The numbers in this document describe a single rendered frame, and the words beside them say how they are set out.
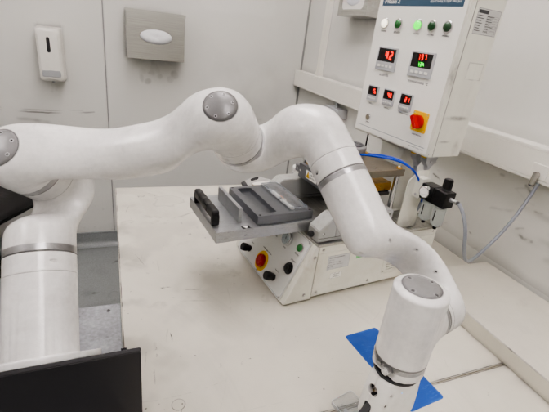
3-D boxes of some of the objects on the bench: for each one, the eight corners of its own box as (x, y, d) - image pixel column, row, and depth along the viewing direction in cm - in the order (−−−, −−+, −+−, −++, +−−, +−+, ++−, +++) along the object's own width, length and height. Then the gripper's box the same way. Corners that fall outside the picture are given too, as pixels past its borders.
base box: (359, 226, 157) (368, 186, 150) (430, 279, 128) (446, 232, 121) (234, 244, 132) (238, 198, 126) (288, 315, 103) (298, 258, 96)
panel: (237, 247, 131) (263, 198, 128) (278, 301, 107) (313, 243, 104) (232, 245, 129) (259, 196, 126) (274, 299, 106) (307, 241, 103)
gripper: (412, 332, 72) (390, 400, 80) (344, 364, 63) (325, 439, 70) (448, 360, 67) (420, 432, 74) (378, 400, 58) (354, 477, 65)
